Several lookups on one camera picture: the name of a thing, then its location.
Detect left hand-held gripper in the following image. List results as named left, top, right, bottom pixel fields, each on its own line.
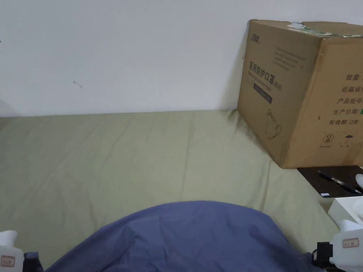
left=0, top=230, right=26, bottom=272

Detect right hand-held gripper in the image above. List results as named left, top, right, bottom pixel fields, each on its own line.
left=312, top=219, right=363, bottom=272

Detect dark blue garment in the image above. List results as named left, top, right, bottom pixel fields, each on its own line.
left=24, top=200, right=320, bottom=272

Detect white flat box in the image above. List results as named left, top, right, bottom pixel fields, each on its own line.
left=328, top=197, right=363, bottom=228

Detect black pen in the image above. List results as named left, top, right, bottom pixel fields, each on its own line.
left=317, top=170, right=363, bottom=195

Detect bed with pale green sheet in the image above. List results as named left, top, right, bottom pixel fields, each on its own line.
left=0, top=109, right=342, bottom=272

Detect brown cardboard carton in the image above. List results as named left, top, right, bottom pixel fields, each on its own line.
left=237, top=19, right=363, bottom=169

